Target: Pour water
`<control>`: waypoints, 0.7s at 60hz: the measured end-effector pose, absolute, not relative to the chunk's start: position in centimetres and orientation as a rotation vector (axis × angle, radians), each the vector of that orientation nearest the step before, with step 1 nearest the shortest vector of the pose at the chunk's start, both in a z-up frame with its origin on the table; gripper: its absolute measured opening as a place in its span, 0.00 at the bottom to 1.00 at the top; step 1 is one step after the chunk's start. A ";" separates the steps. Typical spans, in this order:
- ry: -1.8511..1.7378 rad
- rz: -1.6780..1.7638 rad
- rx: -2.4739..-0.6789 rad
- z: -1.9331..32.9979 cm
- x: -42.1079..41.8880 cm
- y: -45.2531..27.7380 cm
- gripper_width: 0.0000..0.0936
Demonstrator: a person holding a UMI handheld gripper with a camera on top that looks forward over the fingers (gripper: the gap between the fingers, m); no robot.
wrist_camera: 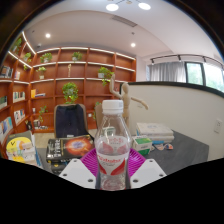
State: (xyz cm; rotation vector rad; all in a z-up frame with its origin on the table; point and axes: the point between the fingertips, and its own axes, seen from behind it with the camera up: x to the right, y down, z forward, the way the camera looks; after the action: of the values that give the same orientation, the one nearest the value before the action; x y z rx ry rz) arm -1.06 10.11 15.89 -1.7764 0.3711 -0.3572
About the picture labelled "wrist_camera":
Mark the black track light rail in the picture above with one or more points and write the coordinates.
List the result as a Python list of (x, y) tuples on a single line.
[(186, 56)]

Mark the clear plastic water bottle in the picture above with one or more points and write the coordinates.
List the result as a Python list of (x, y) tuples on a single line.
[(112, 156)]

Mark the branched ceiling lamp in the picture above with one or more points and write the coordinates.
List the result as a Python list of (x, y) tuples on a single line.
[(112, 7)]

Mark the black office chair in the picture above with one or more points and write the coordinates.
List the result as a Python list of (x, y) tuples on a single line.
[(70, 121)]

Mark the stack of white boxes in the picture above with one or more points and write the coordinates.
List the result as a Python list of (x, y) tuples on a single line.
[(155, 130)]

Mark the black book with orange nebula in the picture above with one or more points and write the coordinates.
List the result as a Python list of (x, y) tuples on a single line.
[(71, 146)]

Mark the stack of colourful books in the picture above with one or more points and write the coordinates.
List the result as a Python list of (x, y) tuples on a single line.
[(21, 146)]

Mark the wooden shelf unit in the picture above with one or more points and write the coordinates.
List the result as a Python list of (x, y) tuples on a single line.
[(86, 88)]

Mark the wooden artist mannequin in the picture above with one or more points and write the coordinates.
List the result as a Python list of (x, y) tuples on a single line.
[(126, 96)]

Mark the small green white box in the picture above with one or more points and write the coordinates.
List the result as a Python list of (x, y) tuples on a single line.
[(142, 145)]

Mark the white wall socket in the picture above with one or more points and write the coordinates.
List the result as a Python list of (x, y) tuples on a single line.
[(218, 126)]

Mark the small blue red items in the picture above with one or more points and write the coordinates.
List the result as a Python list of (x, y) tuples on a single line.
[(165, 146)]

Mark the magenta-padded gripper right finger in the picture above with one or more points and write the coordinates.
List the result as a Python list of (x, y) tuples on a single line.
[(148, 171)]

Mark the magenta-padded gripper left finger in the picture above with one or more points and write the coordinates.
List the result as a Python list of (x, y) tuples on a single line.
[(76, 171)]

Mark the recessed ceiling lights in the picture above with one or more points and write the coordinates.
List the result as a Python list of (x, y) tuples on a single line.
[(48, 35)]

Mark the window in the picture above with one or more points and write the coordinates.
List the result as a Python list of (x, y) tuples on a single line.
[(206, 75)]

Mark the ceiling air vent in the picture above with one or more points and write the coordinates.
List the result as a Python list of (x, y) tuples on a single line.
[(124, 20)]

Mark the tan chair back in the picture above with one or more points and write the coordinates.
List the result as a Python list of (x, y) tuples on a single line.
[(98, 116)]

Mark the grey curtain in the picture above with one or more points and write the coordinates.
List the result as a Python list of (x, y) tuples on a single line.
[(166, 71)]

